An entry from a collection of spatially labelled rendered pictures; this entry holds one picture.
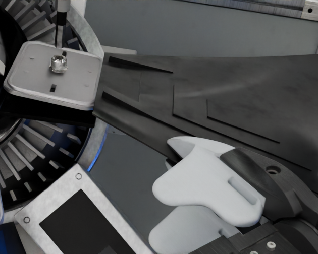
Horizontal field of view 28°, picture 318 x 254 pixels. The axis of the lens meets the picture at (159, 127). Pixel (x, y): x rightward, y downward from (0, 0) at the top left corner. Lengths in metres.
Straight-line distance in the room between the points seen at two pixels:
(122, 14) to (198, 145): 0.85
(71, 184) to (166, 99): 0.14
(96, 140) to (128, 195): 0.83
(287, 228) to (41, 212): 0.27
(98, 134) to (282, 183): 0.33
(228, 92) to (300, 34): 0.78
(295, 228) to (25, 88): 0.21
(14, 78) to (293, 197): 0.21
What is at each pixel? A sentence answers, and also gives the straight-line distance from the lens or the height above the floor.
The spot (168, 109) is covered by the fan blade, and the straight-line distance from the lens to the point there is 0.45.
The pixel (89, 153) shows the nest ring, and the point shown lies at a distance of 0.65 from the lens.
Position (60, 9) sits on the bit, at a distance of 0.44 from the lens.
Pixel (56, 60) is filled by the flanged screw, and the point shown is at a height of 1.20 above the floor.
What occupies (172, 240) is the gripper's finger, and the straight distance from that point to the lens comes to 0.40.
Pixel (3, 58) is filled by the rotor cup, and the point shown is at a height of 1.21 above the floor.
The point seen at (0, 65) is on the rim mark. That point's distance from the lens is 0.44.
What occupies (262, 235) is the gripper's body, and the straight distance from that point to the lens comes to 0.35.
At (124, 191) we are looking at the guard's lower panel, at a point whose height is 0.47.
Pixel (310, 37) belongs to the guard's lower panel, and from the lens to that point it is 1.27.
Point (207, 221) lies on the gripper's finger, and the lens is 0.41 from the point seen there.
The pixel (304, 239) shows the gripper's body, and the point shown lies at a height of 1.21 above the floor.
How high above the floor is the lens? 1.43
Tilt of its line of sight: 35 degrees down
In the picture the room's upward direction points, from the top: 10 degrees clockwise
